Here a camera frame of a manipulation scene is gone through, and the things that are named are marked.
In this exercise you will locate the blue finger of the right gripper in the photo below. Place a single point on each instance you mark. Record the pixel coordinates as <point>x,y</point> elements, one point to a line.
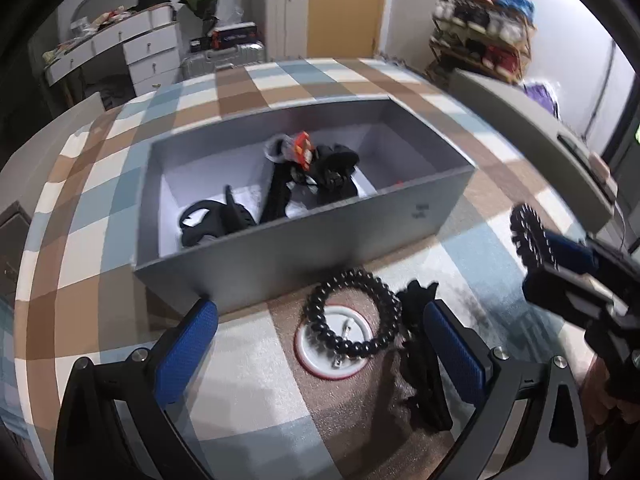
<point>572,255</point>

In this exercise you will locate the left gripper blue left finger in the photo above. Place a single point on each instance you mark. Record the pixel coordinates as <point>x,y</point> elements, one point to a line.
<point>161,374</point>

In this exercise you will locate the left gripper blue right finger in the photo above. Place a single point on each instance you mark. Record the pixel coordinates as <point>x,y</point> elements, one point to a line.
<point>470,364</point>

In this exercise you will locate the black banana hair clip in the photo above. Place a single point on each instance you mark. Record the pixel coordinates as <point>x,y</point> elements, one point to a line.
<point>419,366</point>

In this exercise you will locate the white red pin badge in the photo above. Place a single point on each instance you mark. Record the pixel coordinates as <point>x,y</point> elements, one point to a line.
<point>319,347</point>

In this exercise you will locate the black claw hair clip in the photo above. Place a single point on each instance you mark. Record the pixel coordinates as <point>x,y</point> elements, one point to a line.
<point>209,218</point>

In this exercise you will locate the small red white badge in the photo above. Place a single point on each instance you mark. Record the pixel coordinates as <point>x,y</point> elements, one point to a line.
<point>299,149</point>

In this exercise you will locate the long black hair clip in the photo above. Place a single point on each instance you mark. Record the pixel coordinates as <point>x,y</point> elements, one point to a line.
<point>279,193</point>

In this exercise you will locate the right human hand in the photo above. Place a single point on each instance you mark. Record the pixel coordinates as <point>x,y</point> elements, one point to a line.
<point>597,403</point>

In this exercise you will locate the grey right bedside cabinet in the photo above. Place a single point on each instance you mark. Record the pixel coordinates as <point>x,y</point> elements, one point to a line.
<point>532,130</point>

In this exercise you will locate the grey bedside cabinet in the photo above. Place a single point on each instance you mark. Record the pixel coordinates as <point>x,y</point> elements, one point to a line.
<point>532,130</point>
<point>22,180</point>

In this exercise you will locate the pink earbud case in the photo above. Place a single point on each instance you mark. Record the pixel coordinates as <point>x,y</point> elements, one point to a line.
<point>601,171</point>

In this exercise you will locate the black smartphone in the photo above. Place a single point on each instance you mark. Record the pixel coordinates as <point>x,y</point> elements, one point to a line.
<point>579,152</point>

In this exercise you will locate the blue brown checkered tablecloth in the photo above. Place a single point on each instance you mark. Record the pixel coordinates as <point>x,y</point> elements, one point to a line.
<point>103,272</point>

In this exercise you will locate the grey cardboard storage box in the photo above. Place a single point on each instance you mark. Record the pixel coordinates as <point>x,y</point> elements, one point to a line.
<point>300,194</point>

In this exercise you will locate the purple bag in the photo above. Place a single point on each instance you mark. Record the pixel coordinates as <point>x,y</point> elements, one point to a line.
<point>539,92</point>

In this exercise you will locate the small white round badge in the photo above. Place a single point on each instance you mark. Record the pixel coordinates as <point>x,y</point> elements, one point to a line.
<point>278,149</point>

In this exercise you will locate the grey left bedside cabinet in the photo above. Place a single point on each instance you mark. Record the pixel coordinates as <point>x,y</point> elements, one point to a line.
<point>22,180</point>

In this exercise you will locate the wooden shoe rack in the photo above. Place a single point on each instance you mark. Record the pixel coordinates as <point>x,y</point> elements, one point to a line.
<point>492,36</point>

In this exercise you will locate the silver flat suitcase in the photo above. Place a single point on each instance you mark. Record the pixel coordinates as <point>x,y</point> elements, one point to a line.
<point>199,64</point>

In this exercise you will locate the white drawer desk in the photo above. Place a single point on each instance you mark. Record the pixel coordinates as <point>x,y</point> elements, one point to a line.
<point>148,40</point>

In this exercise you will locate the black red box on suitcase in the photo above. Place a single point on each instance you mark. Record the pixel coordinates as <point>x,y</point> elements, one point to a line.
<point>225,37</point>

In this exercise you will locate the wooden door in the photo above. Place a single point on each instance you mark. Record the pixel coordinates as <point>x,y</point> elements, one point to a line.
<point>343,28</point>

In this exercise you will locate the green wrapped bouquet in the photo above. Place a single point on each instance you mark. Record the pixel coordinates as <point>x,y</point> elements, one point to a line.
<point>205,11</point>

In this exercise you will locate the white upright suitcase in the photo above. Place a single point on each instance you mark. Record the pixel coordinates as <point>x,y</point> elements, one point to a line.
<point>282,28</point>

